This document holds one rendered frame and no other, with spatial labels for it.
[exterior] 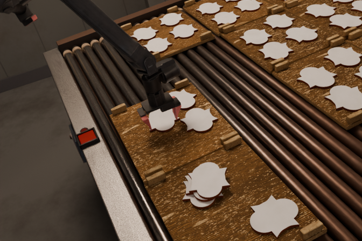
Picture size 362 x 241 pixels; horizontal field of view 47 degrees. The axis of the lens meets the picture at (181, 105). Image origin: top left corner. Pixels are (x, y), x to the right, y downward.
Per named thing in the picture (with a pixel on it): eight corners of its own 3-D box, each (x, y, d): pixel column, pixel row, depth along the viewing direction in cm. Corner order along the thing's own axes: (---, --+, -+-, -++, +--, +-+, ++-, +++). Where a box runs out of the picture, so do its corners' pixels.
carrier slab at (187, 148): (145, 185, 129) (143, 182, 128) (110, 118, 161) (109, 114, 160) (242, 141, 137) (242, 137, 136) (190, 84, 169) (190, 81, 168)
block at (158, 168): (146, 181, 129) (144, 175, 127) (145, 177, 130) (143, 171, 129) (164, 172, 130) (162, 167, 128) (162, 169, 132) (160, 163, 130)
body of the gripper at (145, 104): (141, 106, 143) (136, 89, 138) (168, 96, 145) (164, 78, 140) (147, 116, 138) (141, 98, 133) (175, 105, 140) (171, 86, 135)
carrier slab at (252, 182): (204, 300, 97) (203, 297, 96) (145, 188, 129) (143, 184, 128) (327, 232, 105) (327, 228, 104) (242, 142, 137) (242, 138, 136)
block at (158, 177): (149, 186, 127) (147, 181, 125) (147, 183, 128) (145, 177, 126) (166, 178, 128) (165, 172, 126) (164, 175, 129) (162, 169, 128)
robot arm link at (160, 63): (130, 57, 135) (143, 60, 128) (158, 42, 139) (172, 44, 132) (143, 90, 140) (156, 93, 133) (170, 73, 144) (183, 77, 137)
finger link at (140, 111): (141, 126, 147) (135, 105, 142) (160, 119, 149) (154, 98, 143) (147, 137, 142) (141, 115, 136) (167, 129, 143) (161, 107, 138)
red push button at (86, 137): (82, 147, 151) (81, 144, 150) (78, 138, 156) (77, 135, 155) (97, 140, 152) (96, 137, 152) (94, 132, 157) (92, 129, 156)
